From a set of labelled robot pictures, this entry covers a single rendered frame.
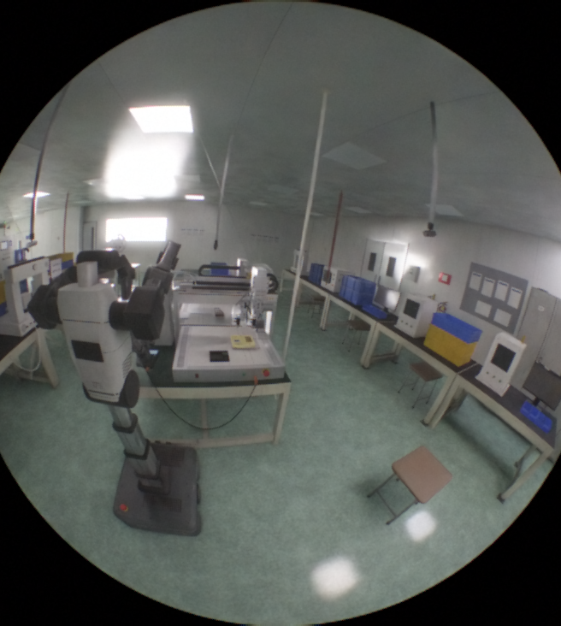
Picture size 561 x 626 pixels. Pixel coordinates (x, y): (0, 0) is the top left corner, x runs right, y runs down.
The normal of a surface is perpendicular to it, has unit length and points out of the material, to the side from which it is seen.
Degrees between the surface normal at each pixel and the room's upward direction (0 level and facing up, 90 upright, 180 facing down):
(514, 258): 90
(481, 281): 90
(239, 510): 0
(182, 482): 0
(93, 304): 90
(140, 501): 0
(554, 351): 90
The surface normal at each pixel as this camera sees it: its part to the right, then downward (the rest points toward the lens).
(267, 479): 0.14, -0.94
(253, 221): 0.31, 0.35
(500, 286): -0.94, -0.02
